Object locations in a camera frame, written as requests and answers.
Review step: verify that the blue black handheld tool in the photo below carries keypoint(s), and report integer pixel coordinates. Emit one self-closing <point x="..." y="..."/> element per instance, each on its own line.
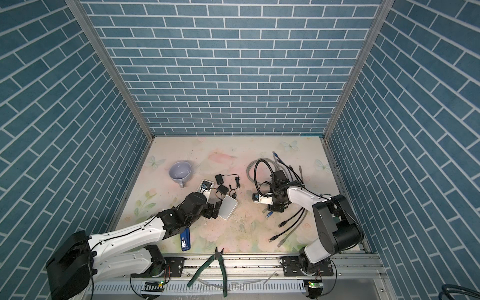
<point x="185" y="240"/>

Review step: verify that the left controller board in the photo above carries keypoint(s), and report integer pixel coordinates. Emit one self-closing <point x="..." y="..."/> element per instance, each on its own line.
<point x="152" y="289"/>

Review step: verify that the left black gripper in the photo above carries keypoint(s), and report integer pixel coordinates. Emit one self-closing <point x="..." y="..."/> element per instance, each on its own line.
<point x="210" y="213"/>

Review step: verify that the lavender ceramic cup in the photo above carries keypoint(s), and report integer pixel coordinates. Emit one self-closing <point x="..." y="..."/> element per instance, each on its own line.
<point x="181" y="172"/>

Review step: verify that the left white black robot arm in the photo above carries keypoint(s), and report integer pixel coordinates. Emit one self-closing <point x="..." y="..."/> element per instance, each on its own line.
<point x="83" y="260"/>

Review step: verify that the aluminium front rail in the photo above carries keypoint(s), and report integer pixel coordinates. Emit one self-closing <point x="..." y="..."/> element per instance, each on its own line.
<point x="356" y="277"/>

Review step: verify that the right controller board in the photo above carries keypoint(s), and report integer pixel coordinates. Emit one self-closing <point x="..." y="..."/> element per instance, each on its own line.
<point x="313" y="288"/>

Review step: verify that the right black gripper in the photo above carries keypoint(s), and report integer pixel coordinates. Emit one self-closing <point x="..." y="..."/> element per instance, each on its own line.
<point x="279" y="209"/>

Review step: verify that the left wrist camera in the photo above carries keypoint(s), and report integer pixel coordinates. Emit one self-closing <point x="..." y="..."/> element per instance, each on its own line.
<point x="206" y="186"/>

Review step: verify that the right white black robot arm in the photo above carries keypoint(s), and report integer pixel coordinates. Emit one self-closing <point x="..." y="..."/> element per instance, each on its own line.
<point x="337" y="227"/>

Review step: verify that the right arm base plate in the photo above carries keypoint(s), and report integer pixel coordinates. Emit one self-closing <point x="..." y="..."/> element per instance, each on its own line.
<point x="294" y="266"/>

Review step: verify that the controller board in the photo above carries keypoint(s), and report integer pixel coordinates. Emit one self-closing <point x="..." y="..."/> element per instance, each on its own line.
<point x="313" y="288"/>
<point x="152" y="289"/>

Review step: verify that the black power adapter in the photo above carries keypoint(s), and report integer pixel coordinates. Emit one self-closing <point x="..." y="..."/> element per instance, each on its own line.
<point x="219" y="179"/>
<point x="223" y="189"/>

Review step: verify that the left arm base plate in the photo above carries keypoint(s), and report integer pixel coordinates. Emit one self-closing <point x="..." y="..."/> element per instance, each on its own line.
<point x="171" y="268"/>

